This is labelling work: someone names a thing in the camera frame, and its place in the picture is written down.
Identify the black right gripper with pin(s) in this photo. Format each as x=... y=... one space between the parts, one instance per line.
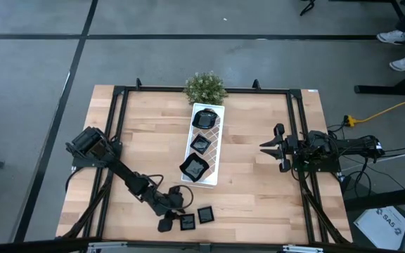
x=289 y=145

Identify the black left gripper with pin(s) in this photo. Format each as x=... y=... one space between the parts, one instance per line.
x=165 y=205

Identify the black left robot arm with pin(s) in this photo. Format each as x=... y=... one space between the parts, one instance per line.
x=118 y=168

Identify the small green potted plant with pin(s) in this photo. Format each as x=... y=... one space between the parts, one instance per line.
x=206 y=89

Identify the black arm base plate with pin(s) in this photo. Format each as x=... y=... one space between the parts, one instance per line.
x=329 y=168
x=81 y=163

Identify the white printed paper sheet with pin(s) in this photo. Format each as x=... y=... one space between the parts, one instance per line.
x=382 y=228

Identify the black small square plate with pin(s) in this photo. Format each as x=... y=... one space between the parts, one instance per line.
x=205 y=214
x=200 y=144
x=188 y=222

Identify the white lattice shelf rack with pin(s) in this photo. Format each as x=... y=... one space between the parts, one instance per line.
x=218 y=158

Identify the black horizontal beam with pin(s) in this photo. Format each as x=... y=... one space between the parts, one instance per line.
x=19 y=246

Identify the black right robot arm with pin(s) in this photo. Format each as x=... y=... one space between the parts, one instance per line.
x=357 y=145

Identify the silver metal bracket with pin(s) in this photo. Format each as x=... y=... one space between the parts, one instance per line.
x=301 y=249
x=107 y=246

